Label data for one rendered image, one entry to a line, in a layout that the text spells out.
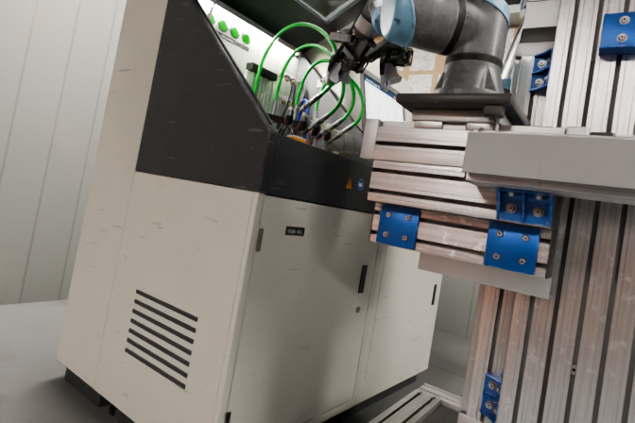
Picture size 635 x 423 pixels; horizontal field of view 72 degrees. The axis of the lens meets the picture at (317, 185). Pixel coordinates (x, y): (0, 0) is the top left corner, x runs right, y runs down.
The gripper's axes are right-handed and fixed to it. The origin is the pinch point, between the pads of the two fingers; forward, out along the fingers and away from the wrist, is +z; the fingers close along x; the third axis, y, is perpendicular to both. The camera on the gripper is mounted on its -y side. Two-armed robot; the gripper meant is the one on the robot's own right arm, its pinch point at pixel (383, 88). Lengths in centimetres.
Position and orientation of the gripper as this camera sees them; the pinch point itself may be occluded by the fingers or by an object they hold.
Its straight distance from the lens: 153.5
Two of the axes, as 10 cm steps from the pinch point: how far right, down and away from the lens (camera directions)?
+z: -1.7, 9.8, -0.4
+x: 5.9, 1.4, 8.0
